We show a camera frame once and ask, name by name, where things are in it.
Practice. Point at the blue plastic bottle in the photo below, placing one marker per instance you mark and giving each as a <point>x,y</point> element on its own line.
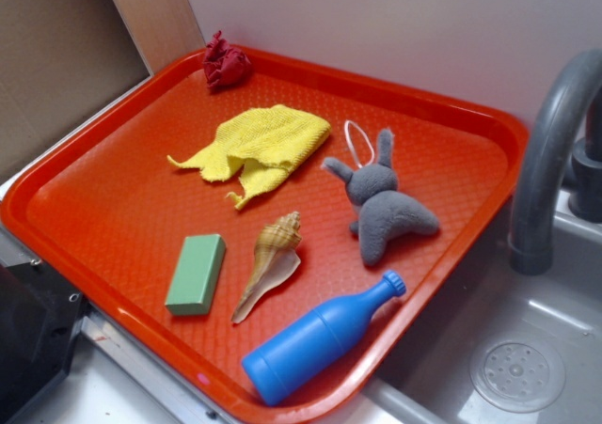
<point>306,347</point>

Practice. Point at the dark gray faucet handle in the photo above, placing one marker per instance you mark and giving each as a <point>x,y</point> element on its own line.
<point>585,201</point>

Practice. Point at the tan conch seashell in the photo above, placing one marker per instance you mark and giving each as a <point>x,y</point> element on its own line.
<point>275,261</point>

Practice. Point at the yellow cloth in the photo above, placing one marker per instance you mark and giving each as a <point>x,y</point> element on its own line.
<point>262,147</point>

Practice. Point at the gray toy sink basin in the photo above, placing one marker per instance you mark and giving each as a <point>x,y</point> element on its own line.
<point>494,346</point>

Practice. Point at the gray plush animal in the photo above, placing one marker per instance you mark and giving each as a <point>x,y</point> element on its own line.
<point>383,213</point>

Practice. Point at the brown cardboard panel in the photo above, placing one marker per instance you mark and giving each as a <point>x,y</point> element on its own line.
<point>61,62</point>

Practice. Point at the crumpled red cloth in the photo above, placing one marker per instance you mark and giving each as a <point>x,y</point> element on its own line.
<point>224,64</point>

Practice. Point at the green rectangular block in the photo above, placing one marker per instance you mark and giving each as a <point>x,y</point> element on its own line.
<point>192,287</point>

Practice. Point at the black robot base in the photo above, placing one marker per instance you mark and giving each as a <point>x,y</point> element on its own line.
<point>41,318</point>

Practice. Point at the gray toy faucet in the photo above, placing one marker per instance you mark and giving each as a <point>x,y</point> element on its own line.
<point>560,123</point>

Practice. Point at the orange plastic tray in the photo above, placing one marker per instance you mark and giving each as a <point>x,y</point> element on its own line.
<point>110,213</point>

